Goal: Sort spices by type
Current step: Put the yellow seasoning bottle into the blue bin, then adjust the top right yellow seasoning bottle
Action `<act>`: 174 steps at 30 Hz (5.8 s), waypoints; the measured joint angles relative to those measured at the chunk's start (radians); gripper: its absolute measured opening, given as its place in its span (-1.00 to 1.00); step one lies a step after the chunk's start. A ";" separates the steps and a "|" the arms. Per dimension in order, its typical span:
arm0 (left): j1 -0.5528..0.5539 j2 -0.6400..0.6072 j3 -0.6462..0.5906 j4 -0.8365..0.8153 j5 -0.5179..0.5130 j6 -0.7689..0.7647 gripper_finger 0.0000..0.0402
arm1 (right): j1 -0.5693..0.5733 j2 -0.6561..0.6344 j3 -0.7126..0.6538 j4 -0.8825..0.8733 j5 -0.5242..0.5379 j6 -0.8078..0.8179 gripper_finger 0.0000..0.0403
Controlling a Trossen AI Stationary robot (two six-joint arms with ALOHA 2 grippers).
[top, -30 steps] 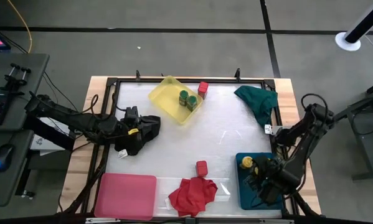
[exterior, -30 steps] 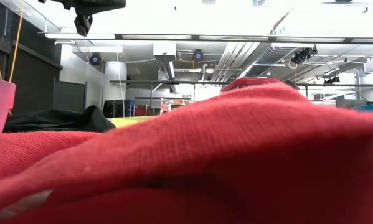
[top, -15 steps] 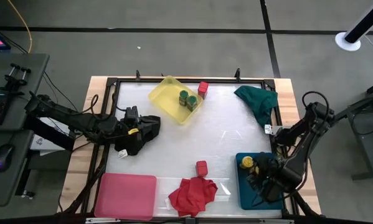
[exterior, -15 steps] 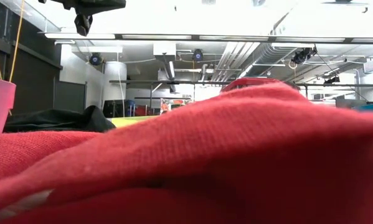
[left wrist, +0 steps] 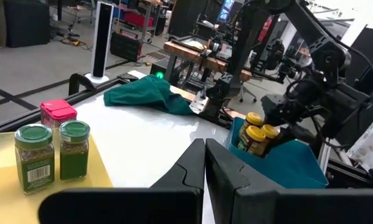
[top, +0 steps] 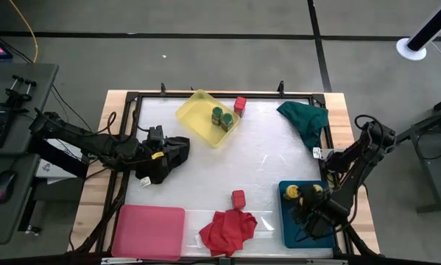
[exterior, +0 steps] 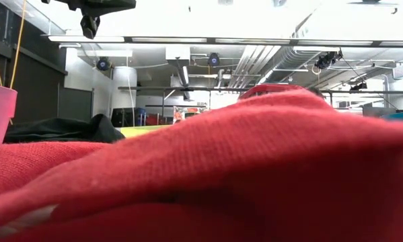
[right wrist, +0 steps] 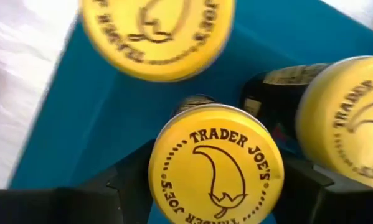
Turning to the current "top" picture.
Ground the red cloth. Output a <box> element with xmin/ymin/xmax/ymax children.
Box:
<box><xmin>199</xmin><ymin>208</ymin><xmax>258</xmax><ymax>258</ymax></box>

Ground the dark green cloth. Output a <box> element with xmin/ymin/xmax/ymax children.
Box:
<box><xmin>277</xmin><ymin>101</ymin><xmax>330</xmax><ymax>152</ymax></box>

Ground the dark metal cart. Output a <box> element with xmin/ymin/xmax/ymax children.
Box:
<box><xmin>395</xmin><ymin>91</ymin><xmax>441</xmax><ymax>214</ymax></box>

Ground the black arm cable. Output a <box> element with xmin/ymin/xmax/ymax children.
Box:
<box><xmin>96</xmin><ymin>110</ymin><xmax>119</xmax><ymax>135</ymax></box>
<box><xmin>353</xmin><ymin>113</ymin><xmax>376</xmax><ymax>130</ymax></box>

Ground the yellow cable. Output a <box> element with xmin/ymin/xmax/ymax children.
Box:
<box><xmin>7</xmin><ymin>0</ymin><xmax>40</xmax><ymax>64</ymax></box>

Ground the small red block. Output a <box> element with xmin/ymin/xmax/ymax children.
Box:
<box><xmin>230</xmin><ymin>189</ymin><xmax>247</xmax><ymax>211</ymax></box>

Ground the red-lid spice jar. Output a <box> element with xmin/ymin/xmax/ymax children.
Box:
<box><xmin>233</xmin><ymin>96</ymin><xmax>248</xmax><ymax>118</ymax></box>

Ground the thin black cable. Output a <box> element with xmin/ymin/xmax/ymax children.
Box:
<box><xmin>50</xmin><ymin>84</ymin><xmax>96</xmax><ymax>133</ymax></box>

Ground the white translucent table mat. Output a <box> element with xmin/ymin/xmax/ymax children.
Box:
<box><xmin>125</xmin><ymin>96</ymin><xmax>334</xmax><ymax>258</ymax></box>

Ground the black clamp stand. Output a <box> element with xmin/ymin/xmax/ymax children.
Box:
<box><xmin>0</xmin><ymin>74</ymin><xmax>38</xmax><ymax>113</ymax></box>

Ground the silver metal bracket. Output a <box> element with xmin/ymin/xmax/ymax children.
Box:
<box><xmin>306</xmin><ymin>258</ymin><xmax>350</xmax><ymax>265</ymax></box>
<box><xmin>100</xmin><ymin>257</ymin><xmax>144</xmax><ymax>265</ymax></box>

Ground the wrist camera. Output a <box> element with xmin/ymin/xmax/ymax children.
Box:
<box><xmin>145</xmin><ymin>124</ymin><xmax>166</xmax><ymax>148</ymax></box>
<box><xmin>304</xmin><ymin>217</ymin><xmax>330</xmax><ymax>239</ymax></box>

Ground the grey desk surface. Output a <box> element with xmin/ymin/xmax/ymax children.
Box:
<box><xmin>0</xmin><ymin>152</ymin><xmax>41</xmax><ymax>246</ymax></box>
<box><xmin>0</xmin><ymin>62</ymin><xmax>59</xmax><ymax>155</ymax></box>

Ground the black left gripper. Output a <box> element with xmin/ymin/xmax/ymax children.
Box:
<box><xmin>135</xmin><ymin>142</ymin><xmax>179</xmax><ymax>169</ymax></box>

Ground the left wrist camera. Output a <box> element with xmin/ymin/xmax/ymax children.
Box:
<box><xmin>145</xmin><ymin>124</ymin><xmax>166</xmax><ymax>148</ymax></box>

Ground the green-lid spice jar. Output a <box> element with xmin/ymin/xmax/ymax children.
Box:
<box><xmin>211</xmin><ymin>106</ymin><xmax>224</xmax><ymax>126</ymax></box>
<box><xmin>219</xmin><ymin>112</ymin><xmax>235</xmax><ymax>133</ymax></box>

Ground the yellow plastic tray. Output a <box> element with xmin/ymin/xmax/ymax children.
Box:
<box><xmin>174</xmin><ymin>89</ymin><xmax>242</xmax><ymax>149</ymax></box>

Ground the blue plastic tray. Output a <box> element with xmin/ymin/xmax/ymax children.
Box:
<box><xmin>278</xmin><ymin>180</ymin><xmax>337</xmax><ymax>250</ymax></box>

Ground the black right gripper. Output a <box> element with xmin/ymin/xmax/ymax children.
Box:
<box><xmin>297</xmin><ymin>183</ymin><xmax>349</xmax><ymax>230</ymax></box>

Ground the black computer mouse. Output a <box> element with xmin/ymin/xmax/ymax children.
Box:
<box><xmin>0</xmin><ymin>169</ymin><xmax>18</xmax><ymax>205</ymax></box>

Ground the black metal table frame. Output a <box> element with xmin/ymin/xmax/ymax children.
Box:
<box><xmin>68</xmin><ymin>90</ymin><xmax>381</xmax><ymax>265</ymax></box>

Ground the pink plastic tray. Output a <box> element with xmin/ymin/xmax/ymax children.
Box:
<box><xmin>110</xmin><ymin>204</ymin><xmax>186</xmax><ymax>262</ymax></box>

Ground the white box with logo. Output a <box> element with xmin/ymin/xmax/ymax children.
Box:
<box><xmin>35</xmin><ymin>138</ymin><xmax>85</xmax><ymax>185</ymax></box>

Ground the dark pole with white base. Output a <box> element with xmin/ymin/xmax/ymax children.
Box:
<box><xmin>395</xmin><ymin>0</ymin><xmax>441</xmax><ymax>62</ymax></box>

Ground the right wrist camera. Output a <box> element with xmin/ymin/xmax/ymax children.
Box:
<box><xmin>304</xmin><ymin>217</ymin><xmax>330</xmax><ymax>239</ymax></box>

